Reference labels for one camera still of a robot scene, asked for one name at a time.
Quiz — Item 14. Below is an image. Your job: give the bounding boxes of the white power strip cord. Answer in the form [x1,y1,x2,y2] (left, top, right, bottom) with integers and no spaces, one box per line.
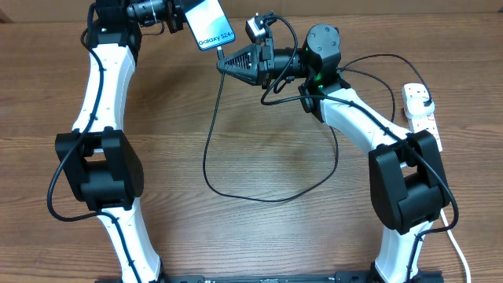
[439,208,472,283]

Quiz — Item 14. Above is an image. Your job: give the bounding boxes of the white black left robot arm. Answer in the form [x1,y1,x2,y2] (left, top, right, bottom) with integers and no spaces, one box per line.
[46,0,185,282]

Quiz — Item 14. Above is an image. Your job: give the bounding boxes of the black charger cable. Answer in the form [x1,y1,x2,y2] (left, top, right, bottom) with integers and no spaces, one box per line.
[202,46,434,204]

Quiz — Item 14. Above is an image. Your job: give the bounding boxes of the Samsung Galaxy smartphone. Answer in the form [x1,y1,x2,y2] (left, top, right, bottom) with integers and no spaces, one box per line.
[183,0,236,50]

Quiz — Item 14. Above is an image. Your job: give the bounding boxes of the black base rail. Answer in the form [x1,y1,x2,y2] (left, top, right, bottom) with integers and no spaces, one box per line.
[94,270,445,283]

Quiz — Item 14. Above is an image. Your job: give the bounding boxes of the white charger plug adapter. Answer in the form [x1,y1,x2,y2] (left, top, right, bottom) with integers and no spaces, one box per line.
[404,96,435,119]

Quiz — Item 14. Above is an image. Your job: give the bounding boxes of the white power strip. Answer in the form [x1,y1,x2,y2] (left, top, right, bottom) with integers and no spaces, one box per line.
[401,83,442,152]

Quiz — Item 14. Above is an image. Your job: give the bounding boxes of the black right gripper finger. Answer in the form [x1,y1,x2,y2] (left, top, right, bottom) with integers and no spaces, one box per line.
[217,62,259,86]
[218,44,260,65]

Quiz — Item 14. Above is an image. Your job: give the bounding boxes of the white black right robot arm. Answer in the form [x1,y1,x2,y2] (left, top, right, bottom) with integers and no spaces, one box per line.
[217,24,459,282]

